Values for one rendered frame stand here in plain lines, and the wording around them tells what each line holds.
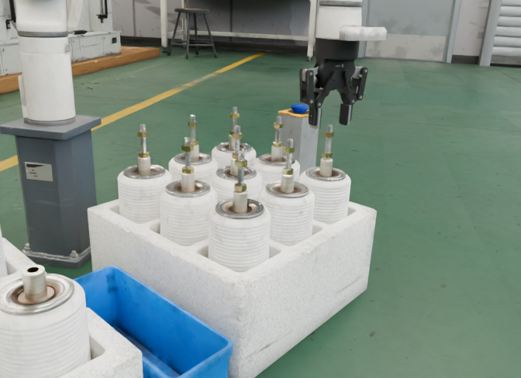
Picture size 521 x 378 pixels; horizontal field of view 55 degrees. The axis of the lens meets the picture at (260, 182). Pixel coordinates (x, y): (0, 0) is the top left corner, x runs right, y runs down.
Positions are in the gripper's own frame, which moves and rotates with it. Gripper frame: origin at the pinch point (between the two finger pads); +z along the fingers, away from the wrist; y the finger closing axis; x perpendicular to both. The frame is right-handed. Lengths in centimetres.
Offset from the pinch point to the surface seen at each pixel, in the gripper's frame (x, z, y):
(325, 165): 0.7, 8.4, 0.9
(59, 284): 16, 10, 51
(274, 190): 2.9, 10.3, 13.5
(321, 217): 3.6, 17.2, 3.2
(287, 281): 13.3, 21.3, 17.6
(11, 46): -270, 11, 17
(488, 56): -252, 25, -433
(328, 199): 4.1, 13.7, 2.4
